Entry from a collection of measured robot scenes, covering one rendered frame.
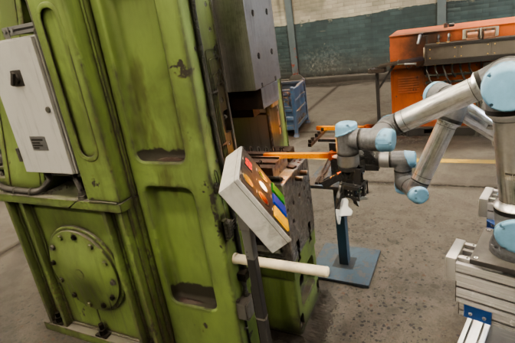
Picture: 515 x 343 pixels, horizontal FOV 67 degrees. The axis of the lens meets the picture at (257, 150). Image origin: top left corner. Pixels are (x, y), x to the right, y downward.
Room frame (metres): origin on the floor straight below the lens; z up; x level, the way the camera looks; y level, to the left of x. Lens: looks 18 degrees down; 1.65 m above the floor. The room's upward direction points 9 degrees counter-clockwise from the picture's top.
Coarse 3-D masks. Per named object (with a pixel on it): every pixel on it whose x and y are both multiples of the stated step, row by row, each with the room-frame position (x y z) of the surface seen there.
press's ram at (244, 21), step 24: (216, 0) 1.75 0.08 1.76; (240, 0) 1.70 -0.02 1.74; (264, 0) 1.89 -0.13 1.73; (216, 24) 1.76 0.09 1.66; (240, 24) 1.71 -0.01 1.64; (264, 24) 1.86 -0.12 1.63; (240, 48) 1.72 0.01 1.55; (264, 48) 1.83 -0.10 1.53; (240, 72) 1.72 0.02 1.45; (264, 72) 1.80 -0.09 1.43
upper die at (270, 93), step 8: (264, 88) 1.77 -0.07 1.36; (272, 88) 1.85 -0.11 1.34; (232, 96) 1.81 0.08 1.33; (240, 96) 1.79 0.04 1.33; (248, 96) 1.77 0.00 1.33; (256, 96) 1.75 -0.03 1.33; (264, 96) 1.76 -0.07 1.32; (272, 96) 1.84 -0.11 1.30; (232, 104) 1.81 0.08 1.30; (240, 104) 1.79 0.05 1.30; (248, 104) 1.77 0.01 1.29; (256, 104) 1.75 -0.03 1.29; (264, 104) 1.75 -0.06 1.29
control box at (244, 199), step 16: (240, 160) 1.29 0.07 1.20; (224, 176) 1.24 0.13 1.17; (240, 176) 1.15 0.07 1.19; (256, 176) 1.31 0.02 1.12; (224, 192) 1.12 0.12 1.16; (240, 192) 1.12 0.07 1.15; (256, 192) 1.17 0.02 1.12; (272, 192) 1.34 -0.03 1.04; (240, 208) 1.12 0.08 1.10; (256, 208) 1.12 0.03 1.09; (272, 208) 1.19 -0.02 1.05; (256, 224) 1.12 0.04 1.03; (272, 224) 1.12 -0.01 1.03; (288, 224) 1.21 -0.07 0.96; (272, 240) 1.12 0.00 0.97; (288, 240) 1.12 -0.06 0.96
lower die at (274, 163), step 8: (248, 152) 1.99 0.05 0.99; (256, 152) 1.97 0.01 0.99; (264, 152) 1.95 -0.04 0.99; (256, 160) 1.85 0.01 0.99; (264, 160) 1.83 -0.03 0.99; (272, 160) 1.82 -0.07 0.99; (280, 160) 1.84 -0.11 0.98; (264, 168) 1.76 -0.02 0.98; (272, 168) 1.74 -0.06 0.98; (280, 168) 1.83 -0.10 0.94
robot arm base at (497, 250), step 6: (492, 234) 1.12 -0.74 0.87; (492, 240) 1.10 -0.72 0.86; (492, 246) 1.09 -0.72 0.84; (498, 246) 1.08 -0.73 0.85; (492, 252) 1.08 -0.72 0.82; (498, 252) 1.06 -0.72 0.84; (504, 252) 1.04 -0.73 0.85; (510, 252) 1.03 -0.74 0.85; (504, 258) 1.04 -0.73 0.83; (510, 258) 1.03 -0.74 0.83
